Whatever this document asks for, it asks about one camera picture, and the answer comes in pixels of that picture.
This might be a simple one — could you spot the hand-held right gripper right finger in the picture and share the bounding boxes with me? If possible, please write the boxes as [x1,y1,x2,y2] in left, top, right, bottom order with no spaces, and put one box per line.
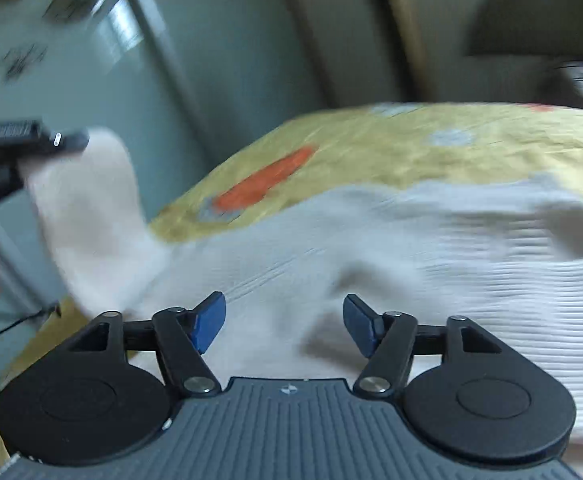
[344,294,503,399]

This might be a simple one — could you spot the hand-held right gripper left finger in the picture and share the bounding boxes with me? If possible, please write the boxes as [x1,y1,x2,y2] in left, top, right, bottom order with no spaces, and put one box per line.
[66,291,226,398]

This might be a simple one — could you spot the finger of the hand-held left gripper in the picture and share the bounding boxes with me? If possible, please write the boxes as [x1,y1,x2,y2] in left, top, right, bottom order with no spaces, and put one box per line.
[46,129,91,158]

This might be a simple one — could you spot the white ribbed knit sweater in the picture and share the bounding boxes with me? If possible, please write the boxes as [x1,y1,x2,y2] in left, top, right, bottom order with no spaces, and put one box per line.
[26,127,583,463]

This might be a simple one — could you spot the sliding door wardrobe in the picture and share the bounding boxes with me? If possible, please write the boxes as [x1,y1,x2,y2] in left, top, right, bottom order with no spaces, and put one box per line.
[0,0,335,321]

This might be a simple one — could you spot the yellow printed bed sheet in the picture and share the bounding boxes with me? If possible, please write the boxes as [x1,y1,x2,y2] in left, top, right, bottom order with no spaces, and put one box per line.
[0,101,583,467]

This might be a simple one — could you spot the gold tower fan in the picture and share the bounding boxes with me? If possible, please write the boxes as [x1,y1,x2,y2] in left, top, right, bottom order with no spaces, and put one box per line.
[366,0,428,103]

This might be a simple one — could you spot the dark cloud-shaped headboard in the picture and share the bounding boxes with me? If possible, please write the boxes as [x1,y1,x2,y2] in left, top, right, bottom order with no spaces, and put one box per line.
[464,0,583,61]

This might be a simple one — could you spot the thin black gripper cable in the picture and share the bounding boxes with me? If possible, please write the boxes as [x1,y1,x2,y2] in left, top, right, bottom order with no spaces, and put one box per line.
[0,304,63,341]

